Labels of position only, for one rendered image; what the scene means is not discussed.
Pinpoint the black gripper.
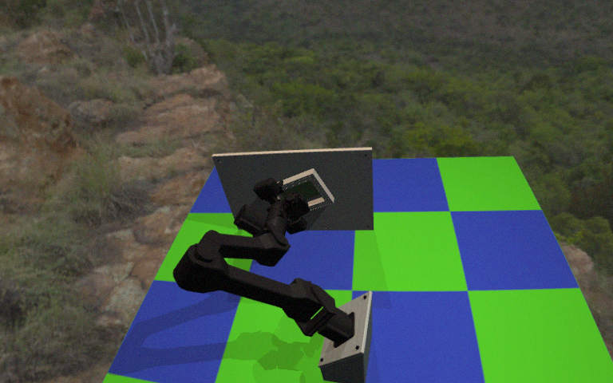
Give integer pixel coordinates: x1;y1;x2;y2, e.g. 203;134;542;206
253;178;307;235

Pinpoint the dark grey wall panel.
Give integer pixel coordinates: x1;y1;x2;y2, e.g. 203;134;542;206
212;148;374;231

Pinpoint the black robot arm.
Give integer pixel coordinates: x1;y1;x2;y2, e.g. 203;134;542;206
172;191;355;348

